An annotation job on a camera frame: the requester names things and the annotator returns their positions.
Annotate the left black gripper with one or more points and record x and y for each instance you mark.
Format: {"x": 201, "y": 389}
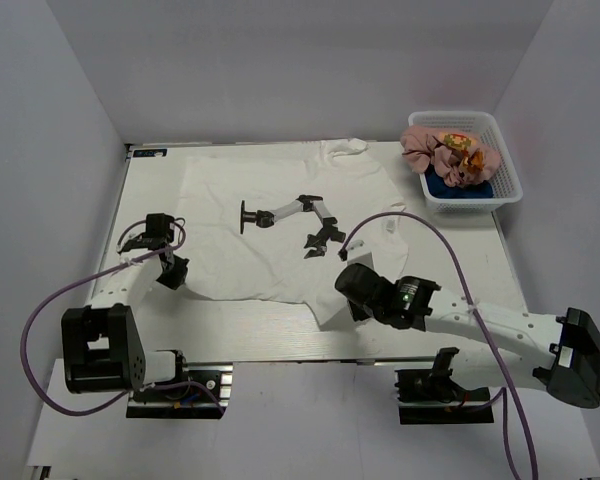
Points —
{"x": 178, "y": 277}

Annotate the blue t shirt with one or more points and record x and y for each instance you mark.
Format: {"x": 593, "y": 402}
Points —
{"x": 438, "y": 189}

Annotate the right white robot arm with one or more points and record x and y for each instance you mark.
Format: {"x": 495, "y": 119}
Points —
{"x": 557, "y": 354}

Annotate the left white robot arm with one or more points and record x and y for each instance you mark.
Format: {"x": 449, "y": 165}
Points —
{"x": 102, "y": 348}

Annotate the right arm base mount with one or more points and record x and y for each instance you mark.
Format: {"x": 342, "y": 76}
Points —
{"x": 429, "y": 396}

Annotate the pink printed t shirt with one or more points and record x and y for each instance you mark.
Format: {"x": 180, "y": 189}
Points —
{"x": 459, "y": 158}

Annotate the white plastic basket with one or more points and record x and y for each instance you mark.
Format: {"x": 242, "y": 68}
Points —
{"x": 482, "y": 127}

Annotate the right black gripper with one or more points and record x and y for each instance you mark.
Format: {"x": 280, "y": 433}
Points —
{"x": 358, "y": 312}

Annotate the blue label sticker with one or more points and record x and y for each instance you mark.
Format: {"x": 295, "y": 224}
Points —
{"x": 149, "y": 153}

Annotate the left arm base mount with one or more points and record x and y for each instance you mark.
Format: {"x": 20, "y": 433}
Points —
{"x": 200, "y": 392}

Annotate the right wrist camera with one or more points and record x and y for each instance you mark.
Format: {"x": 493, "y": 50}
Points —
{"x": 356, "y": 252}

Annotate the white t shirt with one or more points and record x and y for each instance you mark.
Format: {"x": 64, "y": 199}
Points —
{"x": 230, "y": 262}

